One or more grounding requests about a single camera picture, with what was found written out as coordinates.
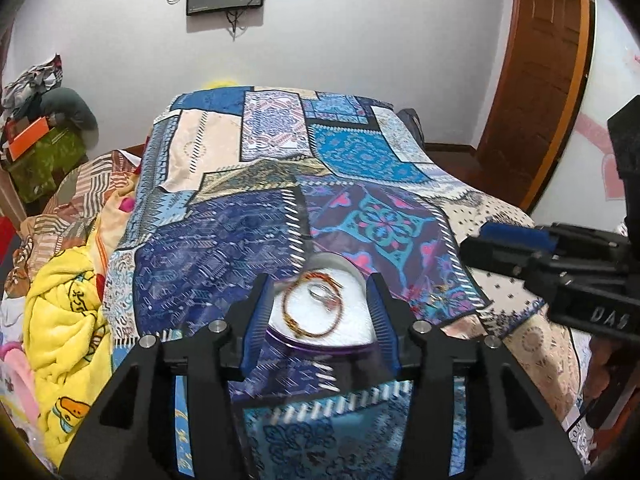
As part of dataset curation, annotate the patchwork patterned bedspread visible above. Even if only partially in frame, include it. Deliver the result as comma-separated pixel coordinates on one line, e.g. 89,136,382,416
103,87,589,479

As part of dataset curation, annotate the silver gemstone ring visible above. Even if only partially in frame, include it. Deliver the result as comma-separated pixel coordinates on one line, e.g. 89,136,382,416
306,282,339,311

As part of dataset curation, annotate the striped beige blanket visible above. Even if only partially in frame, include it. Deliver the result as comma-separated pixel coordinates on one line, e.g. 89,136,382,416
2,150,141,298

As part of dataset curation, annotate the dark green cushion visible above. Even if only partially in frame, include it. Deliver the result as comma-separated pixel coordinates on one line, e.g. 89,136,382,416
40,87,99,148

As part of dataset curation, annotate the dark grey backpack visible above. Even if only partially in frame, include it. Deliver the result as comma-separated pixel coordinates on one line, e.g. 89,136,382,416
397,108,425,148

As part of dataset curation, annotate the orange box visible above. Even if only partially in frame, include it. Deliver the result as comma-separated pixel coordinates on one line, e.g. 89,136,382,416
9,117,50,160

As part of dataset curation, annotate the right hand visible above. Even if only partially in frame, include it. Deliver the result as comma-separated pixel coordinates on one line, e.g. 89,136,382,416
582,337,617,403

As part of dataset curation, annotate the yellow cartoon blanket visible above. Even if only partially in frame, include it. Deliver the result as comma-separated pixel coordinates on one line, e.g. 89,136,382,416
23,246,112,467

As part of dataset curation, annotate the brown wooden door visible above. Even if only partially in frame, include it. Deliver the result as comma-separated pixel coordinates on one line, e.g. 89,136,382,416
476,0,592,211

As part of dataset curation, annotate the pile of clothes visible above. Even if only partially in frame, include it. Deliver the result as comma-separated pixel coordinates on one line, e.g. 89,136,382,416
1,54,63,126

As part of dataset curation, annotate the red orange braided bracelet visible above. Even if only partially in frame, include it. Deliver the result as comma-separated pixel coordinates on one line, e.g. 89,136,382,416
280,270,345,340

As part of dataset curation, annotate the monitor cable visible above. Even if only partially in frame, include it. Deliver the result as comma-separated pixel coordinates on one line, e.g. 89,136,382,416
165,0,252,42

